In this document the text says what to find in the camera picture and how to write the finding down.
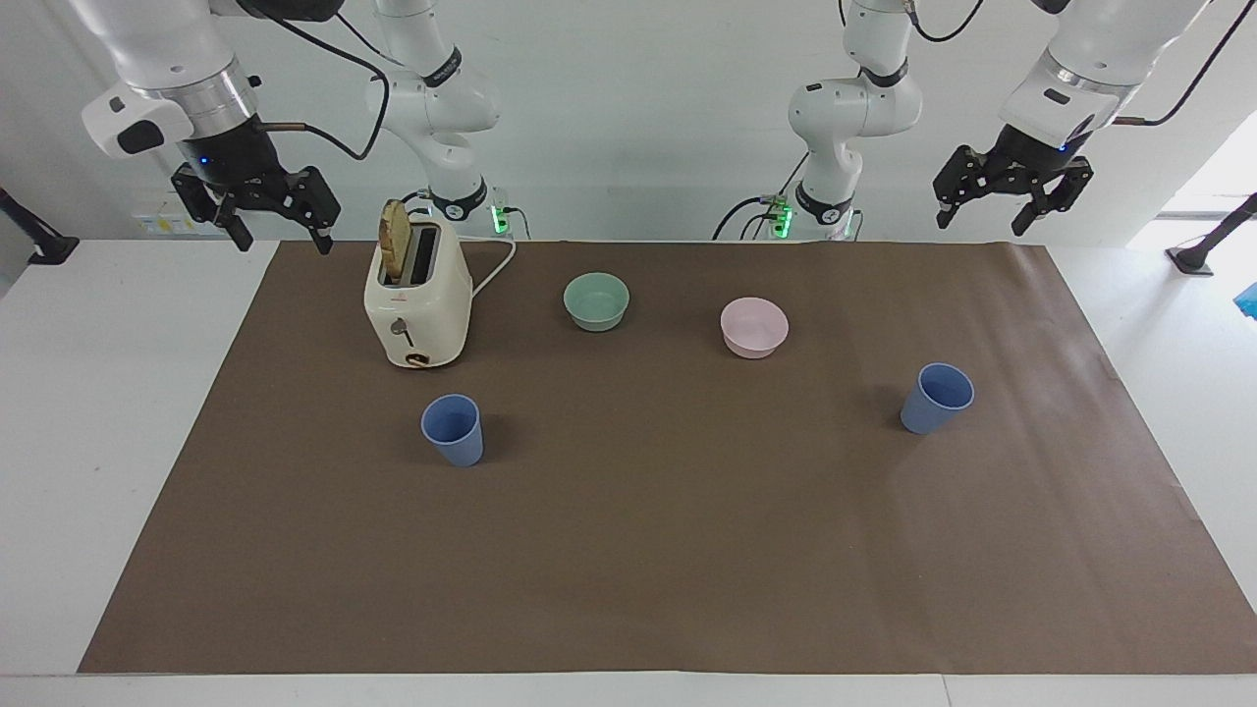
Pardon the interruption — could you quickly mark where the black stand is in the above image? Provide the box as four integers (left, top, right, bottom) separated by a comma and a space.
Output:
0, 186, 81, 266
1165, 192, 1257, 277

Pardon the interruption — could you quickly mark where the green bowl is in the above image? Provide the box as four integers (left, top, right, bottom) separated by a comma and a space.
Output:
563, 272, 631, 333

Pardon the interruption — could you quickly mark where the cream toaster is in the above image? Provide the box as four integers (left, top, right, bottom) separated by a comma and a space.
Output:
363, 210, 474, 370

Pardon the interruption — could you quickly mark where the toasted bread slice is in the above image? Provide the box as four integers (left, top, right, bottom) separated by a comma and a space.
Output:
379, 198, 412, 287

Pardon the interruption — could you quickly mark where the blue cup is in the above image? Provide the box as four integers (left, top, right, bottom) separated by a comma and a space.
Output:
420, 394, 485, 468
900, 362, 976, 436

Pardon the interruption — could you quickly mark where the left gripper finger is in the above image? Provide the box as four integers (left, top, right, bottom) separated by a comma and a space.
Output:
1011, 160, 1095, 238
932, 144, 996, 230

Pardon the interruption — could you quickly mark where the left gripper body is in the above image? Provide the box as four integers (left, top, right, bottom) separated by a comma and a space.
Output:
986, 124, 1087, 189

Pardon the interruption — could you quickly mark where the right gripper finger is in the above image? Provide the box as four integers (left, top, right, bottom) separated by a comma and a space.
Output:
263, 164, 343, 257
171, 164, 254, 252

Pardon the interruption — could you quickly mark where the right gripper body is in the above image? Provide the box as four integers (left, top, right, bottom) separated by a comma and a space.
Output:
177, 115, 297, 203

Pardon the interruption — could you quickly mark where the pink bowl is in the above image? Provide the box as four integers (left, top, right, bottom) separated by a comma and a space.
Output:
720, 297, 791, 360

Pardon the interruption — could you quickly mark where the white toaster cord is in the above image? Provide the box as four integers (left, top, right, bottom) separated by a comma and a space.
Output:
454, 233, 519, 299

